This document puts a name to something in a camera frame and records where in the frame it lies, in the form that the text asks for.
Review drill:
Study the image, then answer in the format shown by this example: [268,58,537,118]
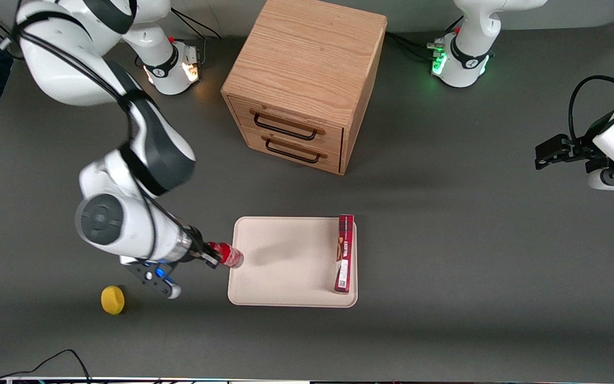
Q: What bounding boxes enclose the wooden two-drawer cabinet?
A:
[221,0,387,175]

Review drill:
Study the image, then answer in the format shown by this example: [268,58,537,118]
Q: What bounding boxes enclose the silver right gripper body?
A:
[171,226,205,263]

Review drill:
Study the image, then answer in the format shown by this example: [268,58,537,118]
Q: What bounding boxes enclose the beige plastic tray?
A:
[227,216,358,308]

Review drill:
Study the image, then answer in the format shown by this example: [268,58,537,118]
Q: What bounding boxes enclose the red soda can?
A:
[207,242,244,268]

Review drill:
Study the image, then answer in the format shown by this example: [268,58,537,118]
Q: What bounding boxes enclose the wooden drawer front black handle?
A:
[240,127,343,175]
[227,96,346,156]

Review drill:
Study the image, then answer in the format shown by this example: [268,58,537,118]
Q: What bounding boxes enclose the black cables at right base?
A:
[170,7,223,65]

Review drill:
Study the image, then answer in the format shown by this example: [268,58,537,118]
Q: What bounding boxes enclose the black cables at left base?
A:
[386,16,465,60]

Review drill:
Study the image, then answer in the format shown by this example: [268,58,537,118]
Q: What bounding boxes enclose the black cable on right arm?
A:
[0,16,190,257]

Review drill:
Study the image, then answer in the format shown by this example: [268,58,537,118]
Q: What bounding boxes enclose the black cable at table edge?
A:
[0,349,93,384]

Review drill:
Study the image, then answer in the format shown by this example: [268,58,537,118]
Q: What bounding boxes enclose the black cables at base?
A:
[170,7,223,65]
[386,16,465,60]

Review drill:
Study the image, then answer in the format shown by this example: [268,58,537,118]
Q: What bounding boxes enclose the red tartan shortbread box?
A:
[334,214,356,294]

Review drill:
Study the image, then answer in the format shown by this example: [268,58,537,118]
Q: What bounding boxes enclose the yellow lemon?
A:
[101,285,126,316]

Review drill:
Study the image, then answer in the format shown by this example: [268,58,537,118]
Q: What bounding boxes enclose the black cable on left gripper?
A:
[568,75,614,140]

